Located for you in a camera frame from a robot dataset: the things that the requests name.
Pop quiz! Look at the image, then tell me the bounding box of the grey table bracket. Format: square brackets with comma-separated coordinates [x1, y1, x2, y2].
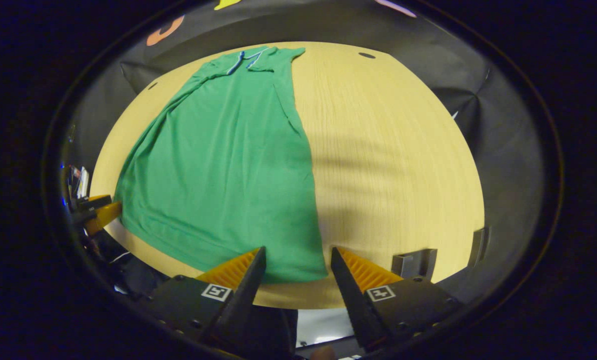
[391, 248, 438, 280]
[467, 226, 491, 269]

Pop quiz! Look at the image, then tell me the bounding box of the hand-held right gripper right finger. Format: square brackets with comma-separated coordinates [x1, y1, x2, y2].
[330, 245, 462, 352]

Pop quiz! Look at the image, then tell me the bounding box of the black backdrop cloth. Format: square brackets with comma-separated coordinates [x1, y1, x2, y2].
[53, 0, 555, 321]

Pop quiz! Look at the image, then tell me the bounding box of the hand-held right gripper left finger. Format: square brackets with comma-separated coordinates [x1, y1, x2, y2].
[146, 245, 268, 352]

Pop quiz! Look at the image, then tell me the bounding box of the green T-shirt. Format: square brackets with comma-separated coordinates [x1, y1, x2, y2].
[113, 45, 329, 285]

